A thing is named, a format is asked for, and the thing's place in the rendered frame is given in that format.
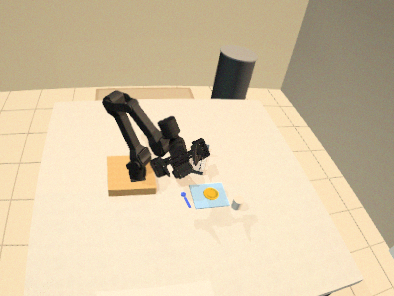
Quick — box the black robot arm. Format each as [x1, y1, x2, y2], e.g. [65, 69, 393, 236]
[102, 90, 194, 182]

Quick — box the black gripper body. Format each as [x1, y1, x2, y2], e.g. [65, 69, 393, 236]
[150, 138, 210, 178]

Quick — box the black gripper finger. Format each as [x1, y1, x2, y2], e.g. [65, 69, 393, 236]
[154, 158, 170, 177]
[191, 143, 206, 166]

